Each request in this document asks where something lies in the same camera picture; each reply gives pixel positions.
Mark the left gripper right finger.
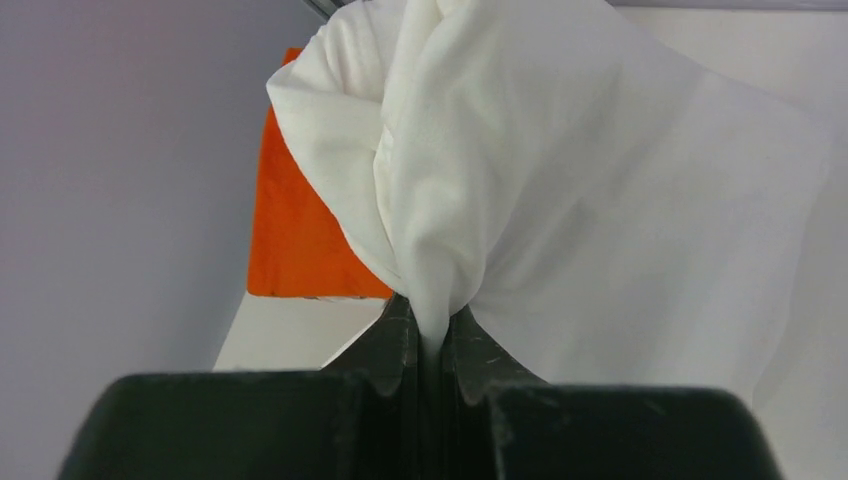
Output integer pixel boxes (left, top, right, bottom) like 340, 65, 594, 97
442, 309, 781, 479

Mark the white printed t-shirt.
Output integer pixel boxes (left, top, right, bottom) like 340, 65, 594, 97
267, 1, 834, 398

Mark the orange folded t-shirt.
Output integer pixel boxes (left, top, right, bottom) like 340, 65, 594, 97
246, 49, 392, 299

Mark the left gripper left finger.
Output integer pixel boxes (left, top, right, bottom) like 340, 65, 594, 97
59, 296, 419, 479

